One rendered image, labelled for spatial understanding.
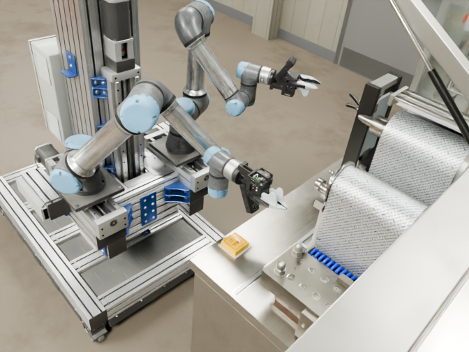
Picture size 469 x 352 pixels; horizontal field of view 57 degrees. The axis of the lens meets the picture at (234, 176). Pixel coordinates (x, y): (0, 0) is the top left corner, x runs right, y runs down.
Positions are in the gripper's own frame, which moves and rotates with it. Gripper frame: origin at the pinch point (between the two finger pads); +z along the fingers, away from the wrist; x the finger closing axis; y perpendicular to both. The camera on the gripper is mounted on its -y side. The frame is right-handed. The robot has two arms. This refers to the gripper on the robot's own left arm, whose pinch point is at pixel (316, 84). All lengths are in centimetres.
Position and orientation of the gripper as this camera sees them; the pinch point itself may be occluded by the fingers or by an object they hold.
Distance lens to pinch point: 189.7
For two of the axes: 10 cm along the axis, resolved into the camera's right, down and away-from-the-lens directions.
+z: 9.3, 2.9, -2.3
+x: -3.7, 6.5, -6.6
